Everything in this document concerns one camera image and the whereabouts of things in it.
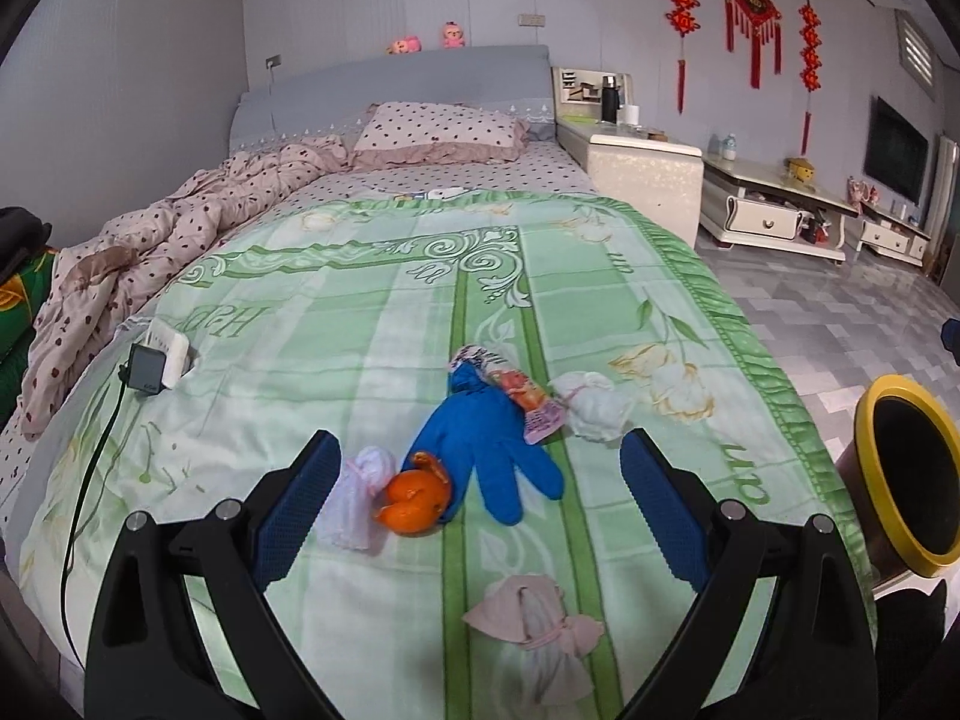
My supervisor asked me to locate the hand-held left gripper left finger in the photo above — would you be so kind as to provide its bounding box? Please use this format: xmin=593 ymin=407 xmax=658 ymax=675
xmin=86 ymin=430 xmax=342 ymax=720

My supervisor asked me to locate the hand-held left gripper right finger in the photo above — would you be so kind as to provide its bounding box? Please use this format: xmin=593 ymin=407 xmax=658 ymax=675
xmin=619 ymin=427 xmax=878 ymax=720

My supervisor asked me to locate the pale purple paper wad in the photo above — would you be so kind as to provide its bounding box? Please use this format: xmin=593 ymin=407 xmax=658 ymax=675
xmin=313 ymin=446 xmax=395 ymax=552

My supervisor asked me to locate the orange peel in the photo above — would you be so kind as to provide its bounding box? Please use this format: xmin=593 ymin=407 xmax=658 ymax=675
xmin=375 ymin=452 xmax=455 ymax=537

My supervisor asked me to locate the small white tissue wad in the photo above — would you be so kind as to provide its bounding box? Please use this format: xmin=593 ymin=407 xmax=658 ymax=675
xmin=551 ymin=371 xmax=632 ymax=442

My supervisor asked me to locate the yellow-rimmed waste bin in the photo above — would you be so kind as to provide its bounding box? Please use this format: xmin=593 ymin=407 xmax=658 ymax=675
xmin=836 ymin=373 xmax=960 ymax=593

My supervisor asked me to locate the orange pink snack packet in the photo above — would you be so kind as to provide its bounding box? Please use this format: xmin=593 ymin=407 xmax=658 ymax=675
xmin=450 ymin=345 xmax=567 ymax=445

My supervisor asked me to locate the blue rubber glove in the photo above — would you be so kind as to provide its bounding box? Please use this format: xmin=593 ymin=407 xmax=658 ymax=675
xmin=405 ymin=364 xmax=562 ymax=527

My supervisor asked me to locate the cream television stand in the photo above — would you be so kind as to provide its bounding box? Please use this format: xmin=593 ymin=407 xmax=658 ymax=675
xmin=855 ymin=202 xmax=932 ymax=267

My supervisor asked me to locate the green floral blanket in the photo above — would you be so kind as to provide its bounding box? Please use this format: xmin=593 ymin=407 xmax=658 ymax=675
xmin=19 ymin=191 xmax=878 ymax=720

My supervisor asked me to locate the white power adapter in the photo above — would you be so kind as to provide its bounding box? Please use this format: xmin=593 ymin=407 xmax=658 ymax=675
xmin=146 ymin=319 xmax=190 ymax=389

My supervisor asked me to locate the black charger block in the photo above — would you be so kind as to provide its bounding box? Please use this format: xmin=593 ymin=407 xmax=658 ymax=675
xmin=127 ymin=343 xmax=167 ymax=395

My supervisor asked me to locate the cream coffee table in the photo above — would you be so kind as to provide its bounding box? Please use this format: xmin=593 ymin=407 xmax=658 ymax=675
xmin=699 ymin=157 xmax=860 ymax=263

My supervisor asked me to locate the louvered vent window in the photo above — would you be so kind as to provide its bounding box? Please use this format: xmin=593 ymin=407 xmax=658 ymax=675
xmin=896 ymin=9 xmax=938 ymax=102

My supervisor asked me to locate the pink dotted quilt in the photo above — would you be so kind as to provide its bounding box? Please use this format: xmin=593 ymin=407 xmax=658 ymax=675
xmin=19 ymin=136 xmax=353 ymax=440

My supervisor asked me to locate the long red knot hanging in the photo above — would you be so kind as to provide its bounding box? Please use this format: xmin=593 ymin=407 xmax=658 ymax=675
xmin=797 ymin=0 xmax=824 ymax=155
xmin=661 ymin=0 xmax=695 ymax=115

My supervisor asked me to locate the cream bedside cabinet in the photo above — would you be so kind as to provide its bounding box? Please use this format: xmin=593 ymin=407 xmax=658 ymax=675
xmin=551 ymin=66 xmax=704 ymax=248

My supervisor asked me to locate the green leaf-print cloth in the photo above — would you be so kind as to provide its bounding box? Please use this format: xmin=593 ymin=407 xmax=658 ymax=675
xmin=0 ymin=244 xmax=57 ymax=421

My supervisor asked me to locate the red diamond tassel hanging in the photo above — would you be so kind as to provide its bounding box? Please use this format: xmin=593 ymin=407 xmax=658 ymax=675
xmin=723 ymin=0 xmax=782 ymax=91

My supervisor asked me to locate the black folded clothing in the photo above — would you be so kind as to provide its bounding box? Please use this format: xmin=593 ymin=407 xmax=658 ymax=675
xmin=0 ymin=206 xmax=53 ymax=256

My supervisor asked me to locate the pink dotted pillow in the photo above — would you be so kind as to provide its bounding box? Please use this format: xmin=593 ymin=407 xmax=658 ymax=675
xmin=351 ymin=101 xmax=532 ymax=167

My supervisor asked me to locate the grey upholstered bed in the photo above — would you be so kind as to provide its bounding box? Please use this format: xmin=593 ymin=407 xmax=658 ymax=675
xmin=0 ymin=45 xmax=878 ymax=720

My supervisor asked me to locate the wall-mounted black television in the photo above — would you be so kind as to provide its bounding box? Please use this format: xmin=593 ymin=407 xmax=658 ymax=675
xmin=864 ymin=94 xmax=931 ymax=203

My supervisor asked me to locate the black charger cable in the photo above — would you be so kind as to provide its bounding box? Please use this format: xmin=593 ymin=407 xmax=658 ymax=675
xmin=60 ymin=367 xmax=132 ymax=661

